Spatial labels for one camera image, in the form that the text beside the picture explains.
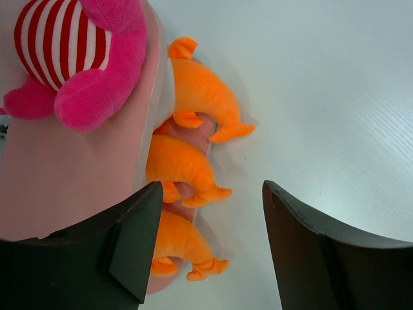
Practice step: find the orange plush toy right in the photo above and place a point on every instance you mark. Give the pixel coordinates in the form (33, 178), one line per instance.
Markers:
(199, 90)

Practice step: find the pink two-tier wooden shelf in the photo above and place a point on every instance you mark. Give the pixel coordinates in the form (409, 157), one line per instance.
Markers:
(53, 177)

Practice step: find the white pink plush face down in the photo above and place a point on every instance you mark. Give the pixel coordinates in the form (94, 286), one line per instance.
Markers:
(76, 60)

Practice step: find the orange plush toy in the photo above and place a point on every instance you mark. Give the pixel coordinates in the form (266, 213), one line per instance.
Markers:
(178, 237)
(199, 90)
(171, 160)

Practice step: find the orange plush toy left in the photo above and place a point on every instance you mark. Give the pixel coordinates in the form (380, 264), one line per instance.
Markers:
(178, 237)

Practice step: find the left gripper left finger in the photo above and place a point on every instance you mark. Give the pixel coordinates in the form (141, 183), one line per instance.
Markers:
(102, 262)

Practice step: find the orange plush toy middle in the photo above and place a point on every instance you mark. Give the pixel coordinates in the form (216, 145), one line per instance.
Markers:
(171, 160)

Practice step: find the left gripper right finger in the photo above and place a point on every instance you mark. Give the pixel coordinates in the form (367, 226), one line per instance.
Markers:
(323, 263)

